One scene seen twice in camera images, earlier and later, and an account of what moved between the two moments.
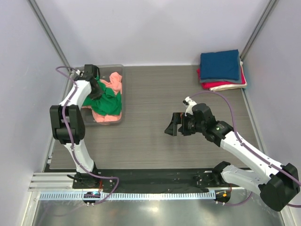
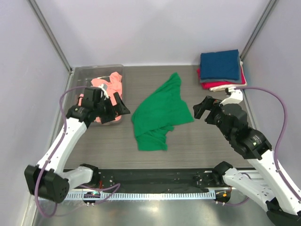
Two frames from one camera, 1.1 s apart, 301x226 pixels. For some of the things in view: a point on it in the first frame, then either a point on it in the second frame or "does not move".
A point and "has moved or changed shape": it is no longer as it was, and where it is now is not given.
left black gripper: x=95 y=90 -> x=110 y=109
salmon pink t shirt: x=114 y=82 does not move
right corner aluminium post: x=269 y=8 does not move
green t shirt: x=108 y=103 has moved or changed shape
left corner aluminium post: x=34 y=4 does not move
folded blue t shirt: x=221 y=65 does not move
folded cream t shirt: x=232 y=86 does not move
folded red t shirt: x=208 y=85 does not move
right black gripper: x=175 y=124 -> x=210 y=112
